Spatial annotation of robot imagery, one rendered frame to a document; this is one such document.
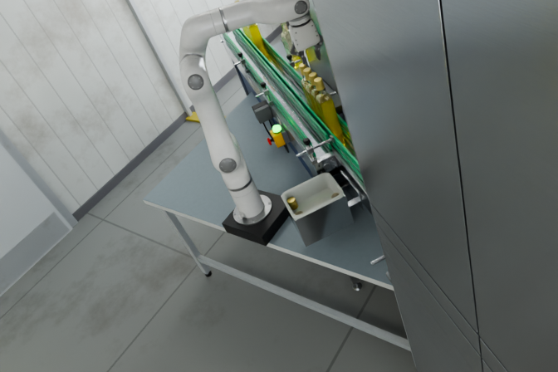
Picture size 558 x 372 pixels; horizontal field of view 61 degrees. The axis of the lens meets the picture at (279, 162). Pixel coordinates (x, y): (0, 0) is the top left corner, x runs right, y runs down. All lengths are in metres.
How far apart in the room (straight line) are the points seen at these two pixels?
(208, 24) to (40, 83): 2.57
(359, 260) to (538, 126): 1.62
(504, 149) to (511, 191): 0.05
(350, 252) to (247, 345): 1.06
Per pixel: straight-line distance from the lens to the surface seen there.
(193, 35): 1.76
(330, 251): 2.04
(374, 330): 2.44
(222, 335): 2.95
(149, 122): 4.71
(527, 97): 0.39
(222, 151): 1.93
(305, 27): 1.84
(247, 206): 2.16
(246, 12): 1.75
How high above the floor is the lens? 2.27
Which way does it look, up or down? 36 degrees down
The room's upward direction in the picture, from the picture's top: 23 degrees counter-clockwise
